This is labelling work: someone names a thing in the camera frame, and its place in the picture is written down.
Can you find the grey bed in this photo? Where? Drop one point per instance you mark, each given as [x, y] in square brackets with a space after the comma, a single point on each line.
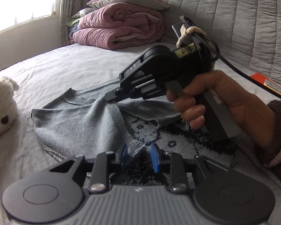
[49, 70]

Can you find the grey knit sweater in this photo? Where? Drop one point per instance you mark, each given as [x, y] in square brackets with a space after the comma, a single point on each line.
[79, 124]

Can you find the grey quilted headboard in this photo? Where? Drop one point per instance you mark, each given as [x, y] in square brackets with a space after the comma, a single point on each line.
[236, 18]

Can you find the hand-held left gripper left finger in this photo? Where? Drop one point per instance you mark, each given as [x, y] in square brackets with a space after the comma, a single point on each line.
[124, 155]

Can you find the green patterned folded bedding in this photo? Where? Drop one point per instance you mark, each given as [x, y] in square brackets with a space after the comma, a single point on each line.
[78, 16]

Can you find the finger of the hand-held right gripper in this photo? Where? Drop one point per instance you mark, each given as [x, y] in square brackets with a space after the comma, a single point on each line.
[113, 96]

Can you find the window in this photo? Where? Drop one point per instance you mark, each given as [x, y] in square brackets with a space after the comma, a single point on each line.
[18, 2]

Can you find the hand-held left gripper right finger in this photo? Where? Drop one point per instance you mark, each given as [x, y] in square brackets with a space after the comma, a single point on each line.
[155, 160]

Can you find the pink folded quilt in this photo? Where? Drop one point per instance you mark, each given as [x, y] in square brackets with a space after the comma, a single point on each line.
[117, 25]

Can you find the white plush toy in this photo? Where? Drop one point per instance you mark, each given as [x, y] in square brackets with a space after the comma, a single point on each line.
[1, 107]

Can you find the person's right forearm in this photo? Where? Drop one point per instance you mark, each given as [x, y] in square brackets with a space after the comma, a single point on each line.
[279, 145]

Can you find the red book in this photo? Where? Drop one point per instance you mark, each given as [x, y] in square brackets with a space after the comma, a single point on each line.
[267, 82]

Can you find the person's right hand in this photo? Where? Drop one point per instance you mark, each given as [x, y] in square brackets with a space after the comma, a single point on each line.
[238, 103]

